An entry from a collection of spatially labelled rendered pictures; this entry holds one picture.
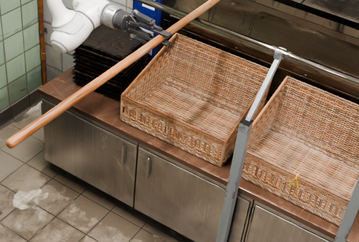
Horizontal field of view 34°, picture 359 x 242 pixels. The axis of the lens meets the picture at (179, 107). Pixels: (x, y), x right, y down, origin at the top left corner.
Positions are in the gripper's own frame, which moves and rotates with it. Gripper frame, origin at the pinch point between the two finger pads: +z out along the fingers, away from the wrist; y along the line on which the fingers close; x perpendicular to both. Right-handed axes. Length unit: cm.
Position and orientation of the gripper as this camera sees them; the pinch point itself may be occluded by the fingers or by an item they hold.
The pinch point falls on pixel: (161, 37)
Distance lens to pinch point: 225.1
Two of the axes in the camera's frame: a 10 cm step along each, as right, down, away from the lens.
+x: -5.3, 4.7, -7.1
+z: 8.4, 3.9, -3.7
